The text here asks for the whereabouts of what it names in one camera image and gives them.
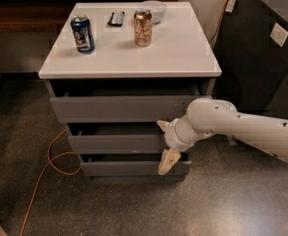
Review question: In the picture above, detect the black remote control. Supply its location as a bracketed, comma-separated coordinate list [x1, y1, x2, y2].
[108, 12, 125, 27]

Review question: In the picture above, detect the grey top drawer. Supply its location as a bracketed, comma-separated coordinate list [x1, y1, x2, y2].
[50, 86, 205, 123]

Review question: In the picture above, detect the blue soda can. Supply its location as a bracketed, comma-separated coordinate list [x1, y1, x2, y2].
[71, 15, 95, 53]

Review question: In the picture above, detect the grey drawer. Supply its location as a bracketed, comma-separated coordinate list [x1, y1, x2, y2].
[80, 152, 193, 178]
[68, 122, 167, 154]
[50, 86, 205, 123]

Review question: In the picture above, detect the grey drawer cabinet white top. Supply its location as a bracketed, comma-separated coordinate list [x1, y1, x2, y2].
[39, 2, 221, 179]

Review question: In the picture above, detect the orange extension cable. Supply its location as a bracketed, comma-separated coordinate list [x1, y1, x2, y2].
[19, 129, 83, 236]

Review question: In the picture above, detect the grey bottom drawer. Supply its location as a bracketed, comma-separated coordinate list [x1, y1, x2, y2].
[80, 152, 193, 178]

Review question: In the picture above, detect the brown wooden bench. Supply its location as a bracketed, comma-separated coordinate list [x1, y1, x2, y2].
[0, 0, 178, 32]

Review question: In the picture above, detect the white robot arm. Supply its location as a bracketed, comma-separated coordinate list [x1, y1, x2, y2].
[157, 98, 288, 175]

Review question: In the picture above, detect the white cable tag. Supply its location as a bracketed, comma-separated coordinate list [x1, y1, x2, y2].
[225, 0, 236, 13]

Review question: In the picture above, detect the white wall outlet plate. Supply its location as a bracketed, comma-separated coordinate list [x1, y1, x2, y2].
[270, 23, 288, 47]

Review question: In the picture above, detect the dark grey counter cabinet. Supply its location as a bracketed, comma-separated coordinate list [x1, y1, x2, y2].
[214, 0, 288, 119]

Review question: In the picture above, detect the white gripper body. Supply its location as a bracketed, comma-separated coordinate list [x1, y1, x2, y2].
[164, 116, 202, 152]

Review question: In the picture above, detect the gold soda can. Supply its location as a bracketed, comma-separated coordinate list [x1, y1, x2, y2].
[134, 8, 152, 47]

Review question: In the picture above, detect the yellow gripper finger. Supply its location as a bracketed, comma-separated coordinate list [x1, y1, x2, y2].
[156, 120, 169, 132]
[158, 148, 181, 175]

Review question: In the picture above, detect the white bowl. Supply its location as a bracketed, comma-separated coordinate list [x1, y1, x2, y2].
[140, 0, 167, 24]

